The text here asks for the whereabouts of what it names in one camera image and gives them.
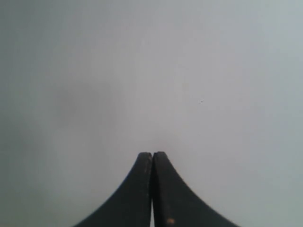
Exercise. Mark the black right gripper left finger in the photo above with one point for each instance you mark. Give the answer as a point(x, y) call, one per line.
point(130, 204)

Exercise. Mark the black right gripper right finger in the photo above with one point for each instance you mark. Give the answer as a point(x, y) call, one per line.
point(175, 204)

